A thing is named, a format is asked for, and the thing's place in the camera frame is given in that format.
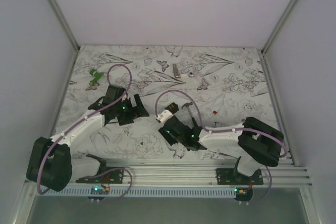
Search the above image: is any right small circuit board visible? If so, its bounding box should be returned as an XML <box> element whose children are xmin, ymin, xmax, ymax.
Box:
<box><xmin>234</xmin><ymin>187</ymin><xmax>253</xmax><ymax>202</ymax></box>

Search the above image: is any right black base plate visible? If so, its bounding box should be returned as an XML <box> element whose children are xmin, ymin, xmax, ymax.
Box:
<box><xmin>215</xmin><ymin>168</ymin><xmax>264</xmax><ymax>186</ymax></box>

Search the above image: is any left small circuit board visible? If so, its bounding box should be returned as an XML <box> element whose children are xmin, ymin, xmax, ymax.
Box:
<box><xmin>88</xmin><ymin>186</ymin><xmax>109</xmax><ymax>201</ymax></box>

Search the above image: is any black fuse box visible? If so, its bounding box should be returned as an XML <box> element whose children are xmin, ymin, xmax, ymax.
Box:
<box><xmin>166</xmin><ymin>102</ymin><xmax>179</xmax><ymax>114</ymax></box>

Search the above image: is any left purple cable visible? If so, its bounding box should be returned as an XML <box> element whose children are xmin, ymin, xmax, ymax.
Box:
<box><xmin>36</xmin><ymin>63</ymin><xmax>135</xmax><ymax>204</ymax></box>

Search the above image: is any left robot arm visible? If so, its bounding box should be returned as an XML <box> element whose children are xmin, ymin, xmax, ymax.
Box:
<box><xmin>26</xmin><ymin>85</ymin><xmax>149</xmax><ymax>195</ymax></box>

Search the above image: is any white slotted cable duct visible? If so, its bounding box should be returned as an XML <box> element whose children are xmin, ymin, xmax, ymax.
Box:
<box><xmin>44</xmin><ymin>186</ymin><xmax>235</xmax><ymax>198</ymax></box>

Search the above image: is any green plastic connector part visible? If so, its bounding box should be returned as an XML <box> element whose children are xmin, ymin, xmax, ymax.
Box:
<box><xmin>89</xmin><ymin>69</ymin><xmax>104</xmax><ymax>86</ymax></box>

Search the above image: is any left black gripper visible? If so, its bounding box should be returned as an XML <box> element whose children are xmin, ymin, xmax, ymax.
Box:
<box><xmin>114</xmin><ymin>94</ymin><xmax>149</xmax><ymax>126</ymax></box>

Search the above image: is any black handled hammer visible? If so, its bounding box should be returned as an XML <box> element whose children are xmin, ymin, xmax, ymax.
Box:
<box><xmin>182</xmin><ymin>102</ymin><xmax>200</xmax><ymax>134</ymax></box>

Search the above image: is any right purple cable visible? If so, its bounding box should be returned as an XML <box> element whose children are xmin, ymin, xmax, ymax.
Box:
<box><xmin>154</xmin><ymin>89</ymin><xmax>289</xmax><ymax>206</ymax></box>

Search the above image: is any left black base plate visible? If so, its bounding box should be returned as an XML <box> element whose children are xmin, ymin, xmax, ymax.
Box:
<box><xmin>76</xmin><ymin>167</ymin><xmax>124</xmax><ymax>185</ymax></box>

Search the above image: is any purple cable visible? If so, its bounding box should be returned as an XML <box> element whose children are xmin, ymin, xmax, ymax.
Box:
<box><xmin>154</xmin><ymin>89</ymin><xmax>289</xmax><ymax>206</ymax></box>
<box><xmin>36</xmin><ymin>63</ymin><xmax>135</xmax><ymax>204</ymax></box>

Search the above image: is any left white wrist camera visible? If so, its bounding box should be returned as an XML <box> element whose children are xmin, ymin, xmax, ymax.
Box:
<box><xmin>121</xmin><ymin>95</ymin><xmax>130</xmax><ymax>102</ymax></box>

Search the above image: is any small circuit board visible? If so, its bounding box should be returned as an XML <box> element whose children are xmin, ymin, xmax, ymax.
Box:
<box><xmin>88</xmin><ymin>186</ymin><xmax>109</xmax><ymax>201</ymax></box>
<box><xmin>234</xmin><ymin>187</ymin><xmax>253</xmax><ymax>202</ymax></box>

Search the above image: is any aluminium front rail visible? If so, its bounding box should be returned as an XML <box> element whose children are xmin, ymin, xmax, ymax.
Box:
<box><xmin>25</xmin><ymin>163</ymin><xmax>313</xmax><ymax>187</ymax></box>

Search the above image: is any floral patterned table mat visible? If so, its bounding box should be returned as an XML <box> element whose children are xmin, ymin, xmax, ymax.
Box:
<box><xmin>56</xmin><ymin>46</ymin><xmax>278</xmax><ymax>159</ymax></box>

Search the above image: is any grey metal bracket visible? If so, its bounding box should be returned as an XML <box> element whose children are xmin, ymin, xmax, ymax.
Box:
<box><xmin>172</xmin><ymin>63</ymin><xmax>181</xmax><ymax>79</ymax></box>

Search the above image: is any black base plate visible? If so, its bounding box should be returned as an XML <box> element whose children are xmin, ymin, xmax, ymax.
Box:
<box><xmin>76</xmin><ymin>167</ymin><xmax>124</xmax><ymax>185</ymax></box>
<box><xmin>215</xmin><ymin>168</ymin><xmax>264</xmax><ymax>186</ymax></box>

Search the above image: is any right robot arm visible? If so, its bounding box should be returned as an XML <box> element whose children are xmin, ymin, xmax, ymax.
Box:
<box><xmin>159</xmin><ymin>116</ymin><xmax>286</xmax><ymax>185</ymax></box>

